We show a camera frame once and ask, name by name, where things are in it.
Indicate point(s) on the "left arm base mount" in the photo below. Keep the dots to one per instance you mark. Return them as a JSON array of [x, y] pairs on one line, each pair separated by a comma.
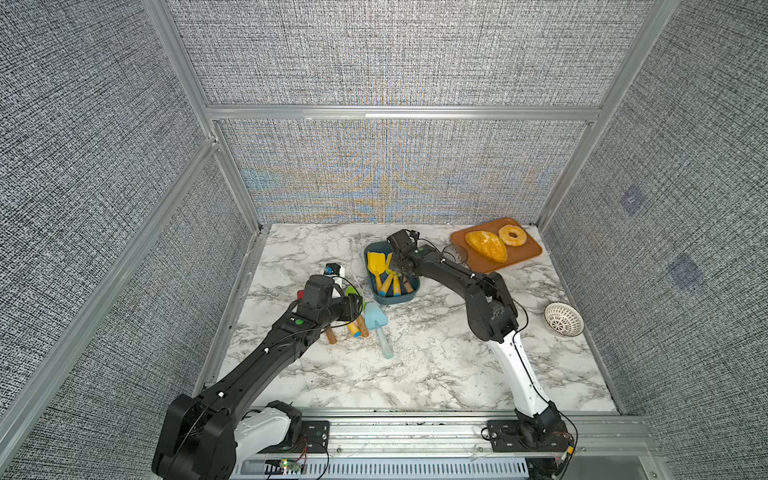
[[286, 438]]

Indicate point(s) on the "brown wooden cutting board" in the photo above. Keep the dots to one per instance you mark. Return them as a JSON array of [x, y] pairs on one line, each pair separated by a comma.
[[529, 250]]

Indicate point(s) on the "green trowel yellow handle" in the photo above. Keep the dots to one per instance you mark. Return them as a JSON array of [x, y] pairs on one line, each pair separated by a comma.
[[397, 289]]

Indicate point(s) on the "aluminium front rail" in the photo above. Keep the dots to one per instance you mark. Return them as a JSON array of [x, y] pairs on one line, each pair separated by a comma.
[[449, 445]]

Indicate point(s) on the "light blue shovel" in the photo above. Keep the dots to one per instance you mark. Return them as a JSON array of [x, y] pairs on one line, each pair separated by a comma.
[[376, 321]]

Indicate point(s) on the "yellow handled tool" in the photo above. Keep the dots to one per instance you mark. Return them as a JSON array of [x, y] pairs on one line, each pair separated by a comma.
[[383, 291]]

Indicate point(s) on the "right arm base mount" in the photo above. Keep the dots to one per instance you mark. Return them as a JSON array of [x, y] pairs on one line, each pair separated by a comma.
[[512, 436]]

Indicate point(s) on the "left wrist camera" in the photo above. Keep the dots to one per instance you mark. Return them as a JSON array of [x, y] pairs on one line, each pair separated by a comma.
[[336, 272]]

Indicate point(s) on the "glazed donut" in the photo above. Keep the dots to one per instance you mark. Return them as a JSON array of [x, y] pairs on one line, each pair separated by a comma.
[[512, 235]]

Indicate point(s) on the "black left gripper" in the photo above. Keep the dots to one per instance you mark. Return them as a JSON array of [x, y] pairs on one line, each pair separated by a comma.
[[350, 308]]

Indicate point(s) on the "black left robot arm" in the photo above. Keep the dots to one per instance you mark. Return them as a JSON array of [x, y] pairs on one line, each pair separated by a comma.
[[207, 436]]

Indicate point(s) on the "grey transparent plastic cup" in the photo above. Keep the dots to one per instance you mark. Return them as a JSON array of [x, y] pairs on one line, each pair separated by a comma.
[[455, 253]]

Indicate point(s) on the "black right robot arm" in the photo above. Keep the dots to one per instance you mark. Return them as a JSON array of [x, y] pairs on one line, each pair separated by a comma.
[[492, 316]]

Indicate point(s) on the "oval bread loaf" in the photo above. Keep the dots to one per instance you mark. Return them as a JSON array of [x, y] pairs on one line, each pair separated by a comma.
[[487, 245]]

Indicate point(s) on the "teal plastic storage box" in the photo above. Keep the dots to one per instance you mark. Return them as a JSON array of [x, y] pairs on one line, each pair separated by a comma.
[[389, 299]]

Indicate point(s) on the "white lattice basket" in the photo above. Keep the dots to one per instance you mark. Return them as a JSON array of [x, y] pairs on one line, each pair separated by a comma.
[[564, 319]]

